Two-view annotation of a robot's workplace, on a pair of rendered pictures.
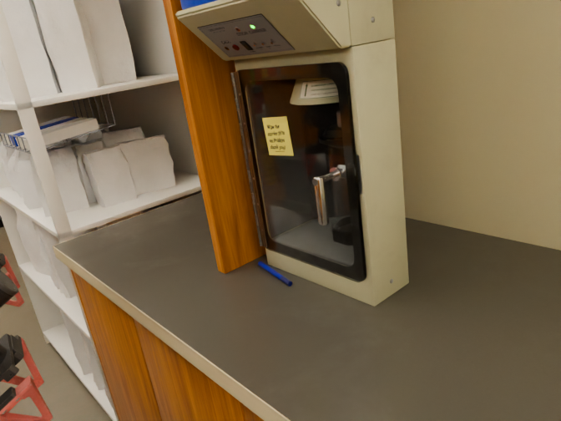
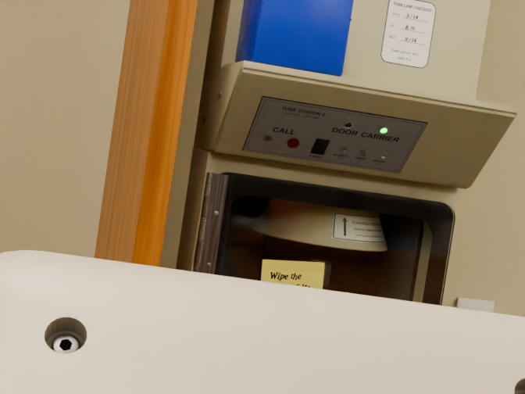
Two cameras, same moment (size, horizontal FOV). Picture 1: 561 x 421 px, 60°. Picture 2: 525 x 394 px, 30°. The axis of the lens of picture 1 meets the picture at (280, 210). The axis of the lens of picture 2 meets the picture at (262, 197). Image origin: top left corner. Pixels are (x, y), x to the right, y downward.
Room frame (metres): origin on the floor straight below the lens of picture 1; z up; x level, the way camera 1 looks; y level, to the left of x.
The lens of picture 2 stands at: (0.51, 1.05, 1.43)
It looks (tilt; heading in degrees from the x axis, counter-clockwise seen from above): 3 degrees down; 294
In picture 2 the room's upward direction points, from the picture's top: 8 degrees clockwise
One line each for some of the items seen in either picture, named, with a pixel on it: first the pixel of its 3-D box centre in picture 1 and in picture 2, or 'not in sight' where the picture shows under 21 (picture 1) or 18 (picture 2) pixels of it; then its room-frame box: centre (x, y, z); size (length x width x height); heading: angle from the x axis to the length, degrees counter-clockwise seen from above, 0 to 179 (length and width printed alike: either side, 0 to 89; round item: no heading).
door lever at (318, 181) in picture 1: (327, 196); not in sight; (0.81, -0.09, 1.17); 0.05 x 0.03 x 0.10; 128
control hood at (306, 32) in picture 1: (255, 27); (361, 129); (0.88, 0.00, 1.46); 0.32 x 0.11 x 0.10; 38
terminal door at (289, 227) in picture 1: (297, 171); (313, 352); (0.91, -0.04, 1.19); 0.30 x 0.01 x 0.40; 38
